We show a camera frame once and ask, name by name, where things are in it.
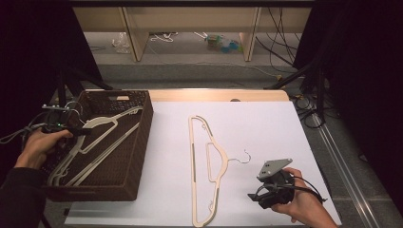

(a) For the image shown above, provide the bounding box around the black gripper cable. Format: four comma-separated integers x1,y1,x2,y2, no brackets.
278,175,328,204

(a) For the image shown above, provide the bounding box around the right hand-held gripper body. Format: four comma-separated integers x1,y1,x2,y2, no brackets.
251,157,297,205

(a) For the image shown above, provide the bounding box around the black tripod stand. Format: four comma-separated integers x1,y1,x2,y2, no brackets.
56,65,114,107
264,60,327,123

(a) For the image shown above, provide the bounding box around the person's right hand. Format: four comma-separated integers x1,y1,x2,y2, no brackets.
271,166,325,223

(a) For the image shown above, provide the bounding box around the clear plastic bag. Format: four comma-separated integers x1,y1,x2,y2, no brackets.
111,31,131,54

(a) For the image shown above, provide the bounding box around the brown woven basket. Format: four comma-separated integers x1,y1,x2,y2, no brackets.
41,89,155,202

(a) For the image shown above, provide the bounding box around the black curtain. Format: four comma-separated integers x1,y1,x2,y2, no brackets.
0,6,104,134
293,6,403,217

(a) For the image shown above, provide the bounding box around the colourful toy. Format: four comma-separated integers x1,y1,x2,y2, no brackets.
204,33,244,55

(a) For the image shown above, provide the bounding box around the metal floor rail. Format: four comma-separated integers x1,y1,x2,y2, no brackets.
311,113,383,228

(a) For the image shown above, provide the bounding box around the white table sheet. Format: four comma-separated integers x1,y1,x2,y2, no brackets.
64,100,343,226

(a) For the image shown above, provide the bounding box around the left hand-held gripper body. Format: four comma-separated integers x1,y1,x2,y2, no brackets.
39,101,86,134

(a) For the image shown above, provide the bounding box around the beige desk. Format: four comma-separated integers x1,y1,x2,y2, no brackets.
71,6,313,63

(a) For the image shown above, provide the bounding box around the white cord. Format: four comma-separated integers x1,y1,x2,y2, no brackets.
149,31,179,44

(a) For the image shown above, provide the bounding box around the person's left hand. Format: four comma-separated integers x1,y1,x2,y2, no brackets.
13,127,74,171

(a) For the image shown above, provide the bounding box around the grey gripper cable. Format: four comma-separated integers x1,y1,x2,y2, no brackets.
0,123,46,145

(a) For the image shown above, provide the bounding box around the beige clothes hanger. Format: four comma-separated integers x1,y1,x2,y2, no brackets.
55,122,141,188
47,105,144,188
188,114,252,228

